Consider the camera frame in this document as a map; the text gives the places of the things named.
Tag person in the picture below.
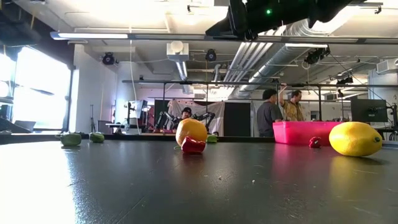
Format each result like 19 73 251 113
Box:
256 88 284 138
178 106 193 121
278 82 305 122

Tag black aluminium table frame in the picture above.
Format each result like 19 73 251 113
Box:
0 133 276 144

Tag black overhead rail frame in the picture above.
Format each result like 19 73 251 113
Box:
122 79 398 122

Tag white ceiling pipes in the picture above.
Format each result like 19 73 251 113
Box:
223 24 287 83

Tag small red toy pepper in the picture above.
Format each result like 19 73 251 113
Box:
181 136 206 155
308 136 322 149

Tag overhead light bar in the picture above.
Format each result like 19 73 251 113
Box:
49 30 398 45

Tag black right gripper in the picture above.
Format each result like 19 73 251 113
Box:
205 0 265 40

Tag black background monitor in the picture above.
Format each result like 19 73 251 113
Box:
350 98 389 123

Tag black partition panel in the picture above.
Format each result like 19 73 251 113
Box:
223 101 252 138

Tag white air conditioning unit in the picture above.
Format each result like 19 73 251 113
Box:
376 58 398 75

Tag grey laptop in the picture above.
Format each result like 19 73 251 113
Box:
14 119 37 133

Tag silver ribbed ventilation duct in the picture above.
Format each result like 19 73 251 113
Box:
238 18 315 101

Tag black ceiling-mounted device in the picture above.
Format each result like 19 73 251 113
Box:
304 46 331 65

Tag white ceiling box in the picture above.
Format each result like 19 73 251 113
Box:
166 40 190 62

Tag yellow toy lemon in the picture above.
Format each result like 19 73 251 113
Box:
328 121 383 157
175 118 208 147

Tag black table mat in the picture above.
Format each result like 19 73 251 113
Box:
0 136 398 224

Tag pink plastic basket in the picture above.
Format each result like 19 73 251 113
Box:
272 121 343 146

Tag white hanging cloth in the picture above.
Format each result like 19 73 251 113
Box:
167 99 226 136

